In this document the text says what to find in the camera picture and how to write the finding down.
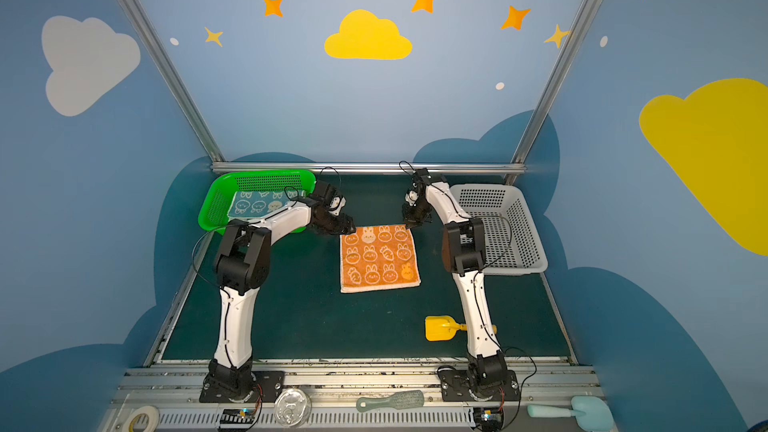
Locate orange pattern towel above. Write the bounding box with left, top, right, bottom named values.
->
left=340, top=224, right=421, bottom=294

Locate teal owl pattern towel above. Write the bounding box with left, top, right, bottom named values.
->
left=227, top=187, right=304, bottom=220

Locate grey plastic basket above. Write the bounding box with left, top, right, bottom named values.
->
left=450, top=184, right=548, bottom=276

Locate green plastic basket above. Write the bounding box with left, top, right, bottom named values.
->
left=198, top=170, right=316, bottom=234

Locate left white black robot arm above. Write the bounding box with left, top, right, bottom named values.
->
left=204, top=195, right=355, bottom=401

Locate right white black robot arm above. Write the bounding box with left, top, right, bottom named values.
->
left=402, top=168, right=508, bottom=393

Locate yellow toy shovel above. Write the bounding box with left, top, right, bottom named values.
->
left=424, top=315, right=469, bottom=342

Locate grey green brush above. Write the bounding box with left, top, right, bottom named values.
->
left=356, top=390, right=425, bottom=413

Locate clear round lid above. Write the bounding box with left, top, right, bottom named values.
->
left=273, top=388, right=312, bottom=427

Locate right small circuit board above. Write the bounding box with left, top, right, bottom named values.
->
left=472, top=408, right=504, bottom=432

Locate small circuit board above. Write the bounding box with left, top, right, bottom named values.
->
left=216, top=408, right=256, bottom=432
left=472, top=408, right=504, bottom=432

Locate left small circuit board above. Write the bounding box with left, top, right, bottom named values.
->
left=216, top=408, right=256, bottom=432

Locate white tape roll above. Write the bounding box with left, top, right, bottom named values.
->
left=123, top=405, right=160, bottom=432

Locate mint green spatula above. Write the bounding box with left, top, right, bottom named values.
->
left=526, top=396, right=615, bottom=432

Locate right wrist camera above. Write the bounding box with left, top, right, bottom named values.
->
left=405, top=189, right=420, bottom=206

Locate aluminium rear frame bar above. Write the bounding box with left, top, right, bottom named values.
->
left=211, top=161, right=526, bottom=175

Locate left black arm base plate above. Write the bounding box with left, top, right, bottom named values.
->
left=199, top=371, right=285, bottom=404

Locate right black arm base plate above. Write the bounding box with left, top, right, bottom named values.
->
left=436, top=366, right=521, bottom=402

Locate aluminium front rail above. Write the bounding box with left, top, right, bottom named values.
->
left=100, top=357, right=604, bottom=431

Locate aluminium left frame post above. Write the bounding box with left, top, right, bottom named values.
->
left=117, top=0, right=225, bottom=162

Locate aluminium frame post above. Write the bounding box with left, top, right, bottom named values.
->
left=117, top=0, right=225, bottom=162
left=510, top=0, right=603, bottom=174

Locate aluminium right frame post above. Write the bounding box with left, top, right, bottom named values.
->
left=510, top=0, right=603, bottom=174

